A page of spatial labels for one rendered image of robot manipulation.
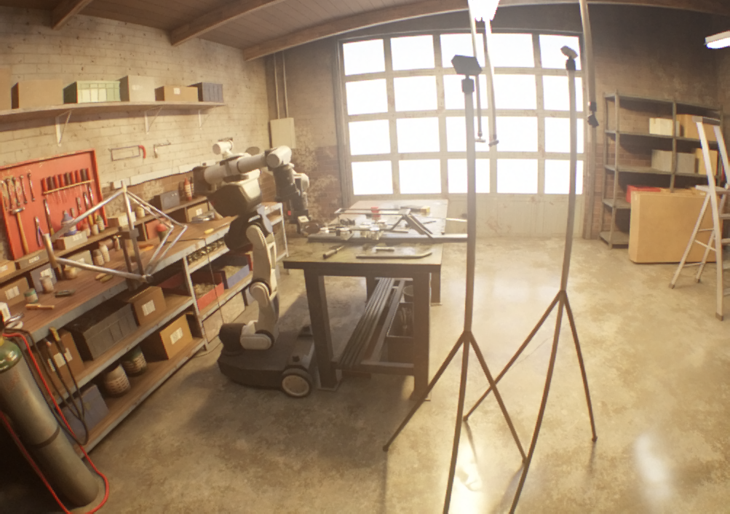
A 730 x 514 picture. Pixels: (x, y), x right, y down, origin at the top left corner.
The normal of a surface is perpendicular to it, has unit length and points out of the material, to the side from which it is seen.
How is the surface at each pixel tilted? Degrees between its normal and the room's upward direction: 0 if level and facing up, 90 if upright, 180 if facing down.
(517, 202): 90
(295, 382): 90
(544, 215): 90
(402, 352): 90
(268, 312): 115
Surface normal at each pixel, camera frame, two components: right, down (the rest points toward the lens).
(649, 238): -0.23, 0.15
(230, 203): -0.31, 0.57
